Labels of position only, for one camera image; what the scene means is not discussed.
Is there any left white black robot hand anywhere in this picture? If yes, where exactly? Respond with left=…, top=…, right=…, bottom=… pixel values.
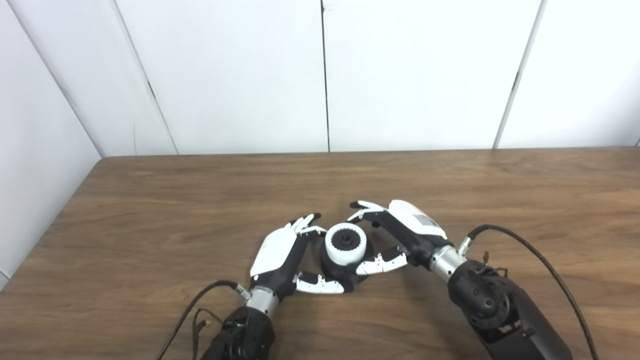
left=249, top=213, right=351, bottom=302

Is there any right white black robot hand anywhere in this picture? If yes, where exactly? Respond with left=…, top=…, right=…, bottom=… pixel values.
left=349, top=199, right=449, bottom=276

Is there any white toothed ring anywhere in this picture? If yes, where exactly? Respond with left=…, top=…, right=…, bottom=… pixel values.
left=325, top=223, right=368, bottom=267

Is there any round black part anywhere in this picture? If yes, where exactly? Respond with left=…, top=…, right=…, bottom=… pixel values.
left=319, top=234, right=374, bottom=293

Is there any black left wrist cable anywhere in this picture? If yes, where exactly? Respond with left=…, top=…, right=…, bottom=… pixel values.
left=155, top=280, right=251, bottom=360

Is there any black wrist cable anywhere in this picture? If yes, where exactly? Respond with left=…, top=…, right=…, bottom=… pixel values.
left=457, top=224, right=600, bottom=360
left=155, top=280, right=251, bottom=360

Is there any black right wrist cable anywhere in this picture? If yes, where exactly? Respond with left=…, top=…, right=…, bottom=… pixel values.
left=457, top=224, right=600, bottom=360

